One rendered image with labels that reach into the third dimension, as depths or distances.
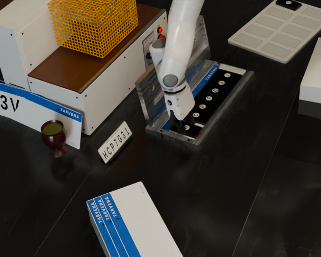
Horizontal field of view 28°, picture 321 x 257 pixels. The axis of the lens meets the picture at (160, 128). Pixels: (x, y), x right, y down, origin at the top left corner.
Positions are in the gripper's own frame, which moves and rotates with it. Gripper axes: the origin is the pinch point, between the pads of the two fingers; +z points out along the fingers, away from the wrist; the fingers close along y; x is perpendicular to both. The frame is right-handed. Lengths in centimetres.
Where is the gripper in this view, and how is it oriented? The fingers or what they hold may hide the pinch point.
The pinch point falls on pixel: (185, 124)
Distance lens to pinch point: 213.7
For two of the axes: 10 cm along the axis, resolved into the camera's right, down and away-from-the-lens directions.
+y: 5.1, -6.0, 6.1
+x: -8.2, -1.3, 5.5
